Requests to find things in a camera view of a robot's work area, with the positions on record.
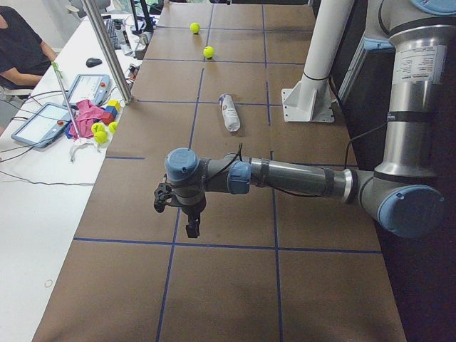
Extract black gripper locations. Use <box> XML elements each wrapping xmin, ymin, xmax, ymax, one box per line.
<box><xmin>177</xmin><ymin>195</ymin><xmax>207</xmax><ymax>238</ymax></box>

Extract yellow tennis ball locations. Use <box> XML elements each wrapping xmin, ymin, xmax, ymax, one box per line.
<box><xmin>203</xmin><ymin>46</ymin><xmax>214</xmax><ymax>59</ymax></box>
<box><xmin>189</xmin><ymin>22</ymin><xmax>200</xmax><ymax>34</ymax></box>

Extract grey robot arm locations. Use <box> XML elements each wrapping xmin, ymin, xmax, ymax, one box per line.
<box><xmin>154</xmin><ymin>1</ymin><xmax>455</xmax><ymax>238</ymax></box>

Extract spare tennis ball right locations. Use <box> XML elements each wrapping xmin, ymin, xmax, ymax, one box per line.
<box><xmin>108</xmin><ymin>121</ymin><xmax>118</xmax><ymax>135</ymax></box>

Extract spare tennis ball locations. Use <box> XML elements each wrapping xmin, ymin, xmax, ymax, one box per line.
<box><xmin>93</xmin><ymin>131</ymin><xmax>108</xmax><ymax>145</ymax></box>
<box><xmin>91</xmin><ymin>122</ymin><xmax>105</xmax><ymax>135</ymax></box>
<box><xmin>108</xmin><ymin>121</ymin><xmax>118</xmax><ymax>135</ymax></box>

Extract spare tennis ball front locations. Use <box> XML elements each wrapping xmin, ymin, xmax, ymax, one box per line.
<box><xmin>93</xmin><ymin>131</ymin><xmax>108</xmax><ymax>145</ymax></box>

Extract spare tennis ball left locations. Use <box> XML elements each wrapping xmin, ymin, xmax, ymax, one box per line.
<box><xmin>91</xmin><ymin>122</ymin><xmax>105</xmax><ymax>135</ymax></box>

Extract red cube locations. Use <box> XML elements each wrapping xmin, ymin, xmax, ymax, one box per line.
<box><xmin>100</xmin><ymin>112</ymin><xmax>115</xmax><ymax>125</ymax></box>

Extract blue cube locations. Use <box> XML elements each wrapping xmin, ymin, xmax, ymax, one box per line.
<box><xmin>105</xmin><ymin>106</ymin><xmax>118</xmax><ymax>123</ymax></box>

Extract white plastic bag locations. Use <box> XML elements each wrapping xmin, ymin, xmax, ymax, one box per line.
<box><xmin>69</xmin><ymin>138</ymin><xmax>110</xmax><ymax>163</ymax></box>

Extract yellow cube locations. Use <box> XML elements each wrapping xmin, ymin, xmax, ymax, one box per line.
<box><xmin>105</xmin><ymin>99</ymin><xmax>121</xmax><ymax>113</ymax></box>

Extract pink cloth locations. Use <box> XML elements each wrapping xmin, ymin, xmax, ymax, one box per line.
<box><xmin>76</xmin><ymin>99</ymin><xmax>105</xmax><ymax>138</ymax></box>

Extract far teach pendant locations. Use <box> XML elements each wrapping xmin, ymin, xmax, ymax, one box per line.
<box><xmin>67</xmin><ymin>74</ymin><xmax>110</xmax><ymax>108</ymax></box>

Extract teach pendant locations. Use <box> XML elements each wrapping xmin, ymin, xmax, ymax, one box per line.
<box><xmin>67</xmin><ymin>74</ymin><xmax>110</xmax><ymax>108</ymax></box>
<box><xmin>11</xmin><ymin>103</ymin><xmax>71</xmax><ymax>148</ymax></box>

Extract near teach pendant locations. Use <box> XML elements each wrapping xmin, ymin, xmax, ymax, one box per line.
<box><xmin>11</xmin><ymin>103</ymin><xmax>71</xmax><ymax>148</ymax></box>

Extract black computer mouse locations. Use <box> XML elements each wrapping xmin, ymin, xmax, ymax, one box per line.
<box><xmin>85</xmin><ymin>58</ymin><xmax>103</xmax><ymax>68</ymax></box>

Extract grabber stick green tip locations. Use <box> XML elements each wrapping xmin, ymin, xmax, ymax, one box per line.
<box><xmin>51</xmin><ymin>61</ymin><xmax>81</xmax><ymax>140</ymax></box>

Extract person in black shirt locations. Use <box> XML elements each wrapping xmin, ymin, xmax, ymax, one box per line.
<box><xmin>1</xmin><ymin>6</ymin><xmax>57</xmax><ymax>90</ymax></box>

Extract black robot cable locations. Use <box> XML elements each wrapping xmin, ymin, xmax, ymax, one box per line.
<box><xmin>343</xmin><ymin>119</ymin><xmax>391</xmax><ymax>170</ymax></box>

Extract aluminium frame post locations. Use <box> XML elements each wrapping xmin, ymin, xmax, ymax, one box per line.
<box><xmin>81</xmin><ymin>0</ymin><xmax>133</xmax><ymax>105</ymax></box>

